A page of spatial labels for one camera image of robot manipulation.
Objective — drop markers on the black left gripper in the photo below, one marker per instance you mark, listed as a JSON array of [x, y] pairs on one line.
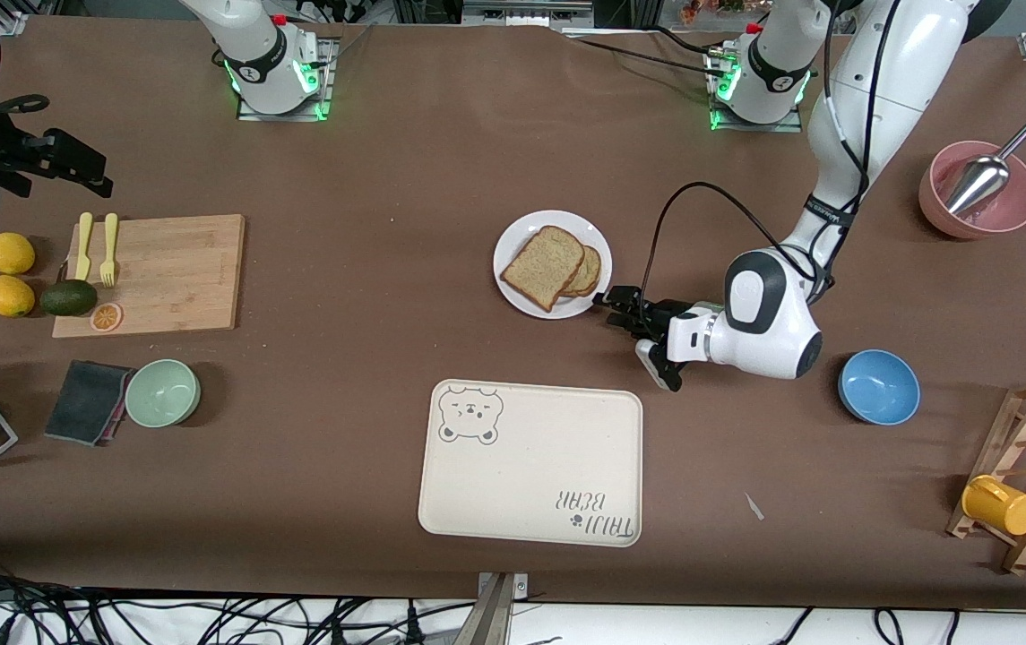
[[653, 315]]

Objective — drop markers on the white round plate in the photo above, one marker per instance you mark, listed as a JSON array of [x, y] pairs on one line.
[[566, 307]]

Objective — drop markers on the large brown bread slice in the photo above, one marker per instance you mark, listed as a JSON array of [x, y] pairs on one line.
[[541, 269]]

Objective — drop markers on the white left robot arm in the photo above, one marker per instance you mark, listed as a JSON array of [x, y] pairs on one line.
[[772, 313]]

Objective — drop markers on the small toasted bread slice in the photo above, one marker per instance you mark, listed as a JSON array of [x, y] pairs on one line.
[[591, 273]]

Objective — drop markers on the yellow plastic knife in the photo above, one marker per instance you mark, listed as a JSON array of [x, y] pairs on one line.
[[82, 255]]

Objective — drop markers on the yellow plastic fork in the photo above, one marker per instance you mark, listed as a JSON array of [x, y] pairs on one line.
[[108, 260]]

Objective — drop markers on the yellow lemon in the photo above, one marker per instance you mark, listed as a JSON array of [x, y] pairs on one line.
[[11, 253], [9, 296]]

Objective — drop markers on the wooden cutting board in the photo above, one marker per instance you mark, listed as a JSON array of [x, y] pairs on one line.
[[163, 269]]

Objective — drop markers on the dark green avocado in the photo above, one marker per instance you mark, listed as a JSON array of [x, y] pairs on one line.
[[68, 298]]

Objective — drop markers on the orange slice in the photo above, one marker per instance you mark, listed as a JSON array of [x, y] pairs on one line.
[[106, 317]]

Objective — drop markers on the beige bear print tray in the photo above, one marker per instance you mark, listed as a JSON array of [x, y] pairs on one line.
[[530, 466]]

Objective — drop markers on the dark grey folded cloth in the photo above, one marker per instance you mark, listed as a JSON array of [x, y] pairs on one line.
[[87, 403]]

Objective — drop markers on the white tape scrap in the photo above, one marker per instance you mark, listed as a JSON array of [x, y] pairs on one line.
[[754, 506]]

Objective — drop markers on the pale green bowl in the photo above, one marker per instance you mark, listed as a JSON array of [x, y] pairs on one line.
[[163, 394]]

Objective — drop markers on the blue bowl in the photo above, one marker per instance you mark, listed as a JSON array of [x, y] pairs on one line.
[[880, 387]]

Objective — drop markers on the silver metal scoop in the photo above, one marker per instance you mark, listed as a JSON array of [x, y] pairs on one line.
[[978, 184]]

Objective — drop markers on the pink bowl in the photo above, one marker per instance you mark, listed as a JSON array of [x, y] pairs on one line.
[[1019, 202]]

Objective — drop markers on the yellow mug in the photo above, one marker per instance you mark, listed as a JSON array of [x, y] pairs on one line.
[[1001, 506]]

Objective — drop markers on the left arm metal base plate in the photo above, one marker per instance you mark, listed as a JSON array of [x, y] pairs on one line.
[[790, 127]]

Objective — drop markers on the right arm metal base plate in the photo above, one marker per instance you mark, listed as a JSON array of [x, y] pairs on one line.
[[326, 90]]

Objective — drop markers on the grey aluminium frame rail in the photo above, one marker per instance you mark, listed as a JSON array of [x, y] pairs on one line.
[[526, 12]]

